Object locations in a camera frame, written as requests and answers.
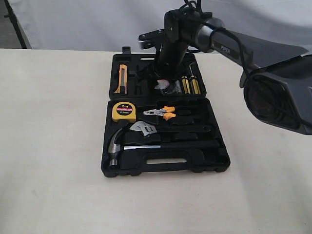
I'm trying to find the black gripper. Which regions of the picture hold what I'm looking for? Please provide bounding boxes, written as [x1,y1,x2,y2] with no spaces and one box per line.
[137,60,193,82]

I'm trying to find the black electrical tape roll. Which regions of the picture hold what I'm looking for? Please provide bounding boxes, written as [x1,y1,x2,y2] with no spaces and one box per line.
[154,79,182,95]

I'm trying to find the adjustable wrench black handle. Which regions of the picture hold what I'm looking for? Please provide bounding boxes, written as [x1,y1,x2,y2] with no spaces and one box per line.
[130,121,212,137]

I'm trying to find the claw hammer black grip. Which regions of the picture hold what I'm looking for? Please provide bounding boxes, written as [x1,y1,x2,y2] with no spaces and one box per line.
[108,128,220,167]

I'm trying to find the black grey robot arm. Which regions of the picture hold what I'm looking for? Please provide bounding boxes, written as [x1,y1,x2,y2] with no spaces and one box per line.
[138,5,312,135]

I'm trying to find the black plastic tool case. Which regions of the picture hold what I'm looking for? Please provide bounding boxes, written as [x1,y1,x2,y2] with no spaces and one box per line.
[101,46,231,177]

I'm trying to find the left yellow black screwdriver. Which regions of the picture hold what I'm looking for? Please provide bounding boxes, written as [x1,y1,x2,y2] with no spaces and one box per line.
[181,76,191,94]

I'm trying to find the yellow black screwdriver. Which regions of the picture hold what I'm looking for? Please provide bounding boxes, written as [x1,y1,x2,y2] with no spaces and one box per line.
[181,76,191,94]
[189,65,201,94]

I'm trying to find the right yellow black screwdriver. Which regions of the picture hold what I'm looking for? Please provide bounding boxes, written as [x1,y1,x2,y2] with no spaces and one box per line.
[189,65,201,94]

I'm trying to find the yellow utility knife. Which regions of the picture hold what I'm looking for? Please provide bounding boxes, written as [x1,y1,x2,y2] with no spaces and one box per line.
[114,64,128,94]

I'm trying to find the yellow 2m tape measure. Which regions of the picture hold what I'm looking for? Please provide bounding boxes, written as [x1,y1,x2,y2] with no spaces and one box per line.
[112,101,137,123]

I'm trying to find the black stand pole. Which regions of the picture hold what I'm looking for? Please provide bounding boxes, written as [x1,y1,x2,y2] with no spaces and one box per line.
[3,0,28,49]

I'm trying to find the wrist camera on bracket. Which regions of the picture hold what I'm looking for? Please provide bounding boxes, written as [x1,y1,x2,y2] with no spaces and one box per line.
[138,29,165,50]

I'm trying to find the orange handled pliers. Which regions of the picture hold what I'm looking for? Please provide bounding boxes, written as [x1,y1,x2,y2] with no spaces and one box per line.
[143,106,176,121]

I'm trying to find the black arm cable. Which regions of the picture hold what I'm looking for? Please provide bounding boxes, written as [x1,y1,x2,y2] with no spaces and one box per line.
[179,0,300,130]

